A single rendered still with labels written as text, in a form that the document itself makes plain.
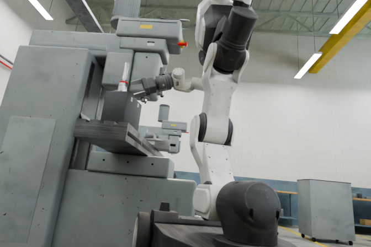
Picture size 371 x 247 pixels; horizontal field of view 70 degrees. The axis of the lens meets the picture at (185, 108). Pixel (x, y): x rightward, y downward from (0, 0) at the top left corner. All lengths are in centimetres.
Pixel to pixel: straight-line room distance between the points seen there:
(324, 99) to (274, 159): 260
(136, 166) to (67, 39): 109
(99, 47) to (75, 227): 119
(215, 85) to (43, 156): 112
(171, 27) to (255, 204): 149
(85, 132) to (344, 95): 926
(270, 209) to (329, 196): 515
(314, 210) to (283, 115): 397
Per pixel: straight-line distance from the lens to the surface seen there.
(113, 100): 137
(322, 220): 586
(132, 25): 206
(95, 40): 210
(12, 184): 188
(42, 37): 229
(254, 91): 903
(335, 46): 837
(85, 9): 530
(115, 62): 195
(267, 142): 866
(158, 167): 163
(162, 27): 201
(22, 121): 193
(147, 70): 189
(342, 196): 605
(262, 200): 79
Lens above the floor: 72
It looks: 17 degrees up
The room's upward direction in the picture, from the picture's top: 5 degrees clockwise
